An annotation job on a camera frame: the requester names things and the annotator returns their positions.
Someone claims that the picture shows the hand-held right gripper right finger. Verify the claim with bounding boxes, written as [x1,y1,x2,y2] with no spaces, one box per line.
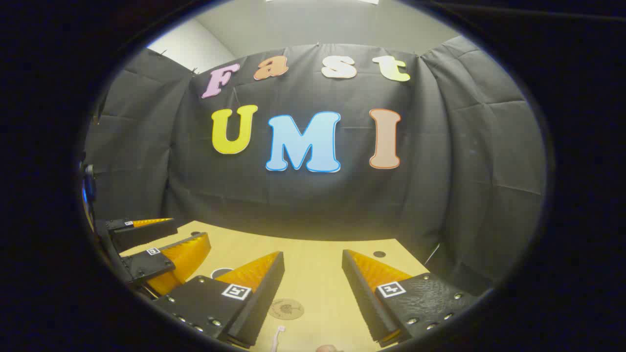
[341,249,480,349]

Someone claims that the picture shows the light wooden desktop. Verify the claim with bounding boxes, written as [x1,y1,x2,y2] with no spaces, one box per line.
[120,220,431,352]

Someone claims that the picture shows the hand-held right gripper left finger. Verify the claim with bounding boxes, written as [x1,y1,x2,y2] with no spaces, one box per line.
[152,251,286,349]

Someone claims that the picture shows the black backdrop cloth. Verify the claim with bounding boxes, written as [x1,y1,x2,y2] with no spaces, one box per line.
[83,34,547,294]

